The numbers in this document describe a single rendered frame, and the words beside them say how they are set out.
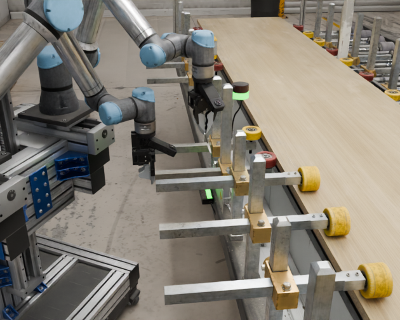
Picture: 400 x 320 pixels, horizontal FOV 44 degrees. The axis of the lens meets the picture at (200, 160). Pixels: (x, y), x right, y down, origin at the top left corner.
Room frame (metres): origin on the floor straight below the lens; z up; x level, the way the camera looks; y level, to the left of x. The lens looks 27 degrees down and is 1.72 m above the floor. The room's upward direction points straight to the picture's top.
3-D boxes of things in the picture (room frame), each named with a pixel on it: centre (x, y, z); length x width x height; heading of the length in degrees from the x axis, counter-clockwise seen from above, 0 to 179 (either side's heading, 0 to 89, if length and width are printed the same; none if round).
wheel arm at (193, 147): (1.88, -0.02, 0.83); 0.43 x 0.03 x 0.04; 97
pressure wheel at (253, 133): (1.90, -0.21, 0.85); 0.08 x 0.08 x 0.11
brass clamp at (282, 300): (0.91, -0.19, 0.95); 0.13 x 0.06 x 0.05; 7
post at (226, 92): (1.68, -0.10, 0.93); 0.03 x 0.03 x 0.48; 7
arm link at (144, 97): (1.60, 0.19, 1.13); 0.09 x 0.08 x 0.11; 128
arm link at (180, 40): (1.69, 0.09, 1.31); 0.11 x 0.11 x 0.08; 62
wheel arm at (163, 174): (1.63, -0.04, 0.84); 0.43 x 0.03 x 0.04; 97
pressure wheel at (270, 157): (1.66, -0.24, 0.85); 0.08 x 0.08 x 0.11
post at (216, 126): (1.93, -0.07, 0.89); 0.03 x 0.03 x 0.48; 7
